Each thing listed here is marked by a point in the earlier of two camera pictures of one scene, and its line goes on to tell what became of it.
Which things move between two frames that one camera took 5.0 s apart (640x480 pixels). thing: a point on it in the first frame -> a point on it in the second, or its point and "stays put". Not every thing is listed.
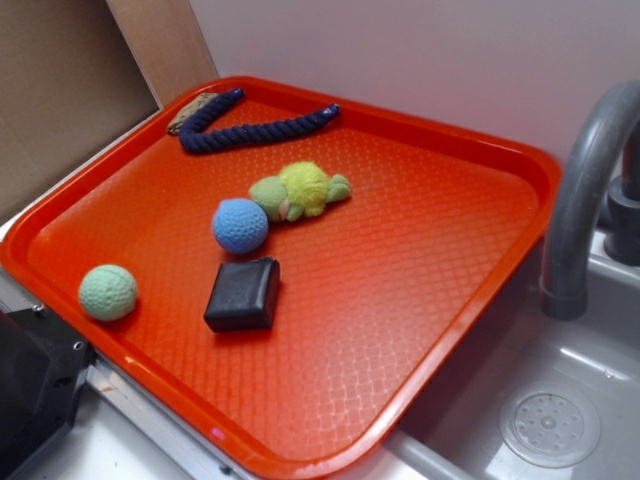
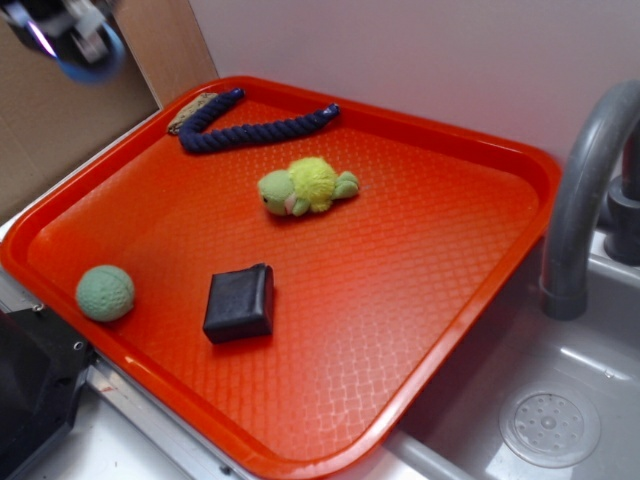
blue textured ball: (239, 226) -> (102, 70)
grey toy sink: (526, 396) stays put
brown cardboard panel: (77, 75) stays put
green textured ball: (108, 292) stays put
